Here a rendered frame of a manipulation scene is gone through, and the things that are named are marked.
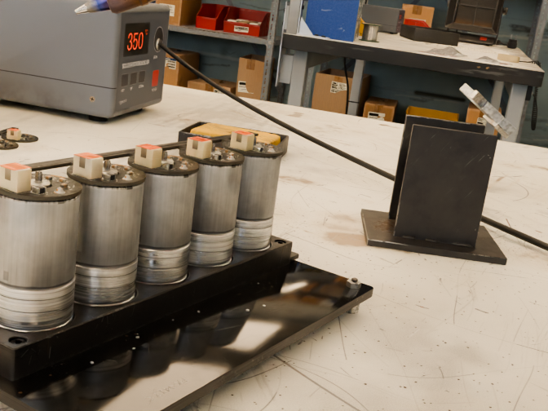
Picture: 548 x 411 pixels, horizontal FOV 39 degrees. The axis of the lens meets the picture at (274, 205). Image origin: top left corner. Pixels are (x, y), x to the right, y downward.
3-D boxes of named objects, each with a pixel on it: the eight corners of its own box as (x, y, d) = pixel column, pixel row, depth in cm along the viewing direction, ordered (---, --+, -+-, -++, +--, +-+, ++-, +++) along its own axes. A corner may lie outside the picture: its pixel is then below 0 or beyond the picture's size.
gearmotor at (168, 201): (197, 295, 29) (212, 163, 28) (154, 313, 27) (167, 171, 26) (148, 276, 30) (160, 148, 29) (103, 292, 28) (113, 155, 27)
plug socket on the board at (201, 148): (214, 157, 29) (216, 139, 29) (201, 160, 29) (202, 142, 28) (198, 152, 30) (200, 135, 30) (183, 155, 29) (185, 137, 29)
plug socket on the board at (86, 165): (108, 177, 25) (109, 156, 25) (88, 180, 24) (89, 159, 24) (90, 170, 25) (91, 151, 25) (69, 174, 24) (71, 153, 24)
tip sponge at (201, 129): (287, 152, 62) (289, 133, 62) (273, 165, 57) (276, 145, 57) (197, 137, 63) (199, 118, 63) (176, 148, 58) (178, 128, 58)
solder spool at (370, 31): (382, 42, 234) (385, 25, 232) (373, 42, 228) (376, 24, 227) (364, 39, 237) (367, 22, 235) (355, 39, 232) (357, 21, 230)
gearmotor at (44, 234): (87, 341, 25) (99, 185, 23) (25, 367, 23) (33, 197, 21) (34, 315, 26) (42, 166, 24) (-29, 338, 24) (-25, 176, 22)
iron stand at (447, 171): (447, 319, 43) (584, 192, 40) (332, 214, 41) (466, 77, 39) (431, 279, 48) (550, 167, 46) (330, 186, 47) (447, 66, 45)
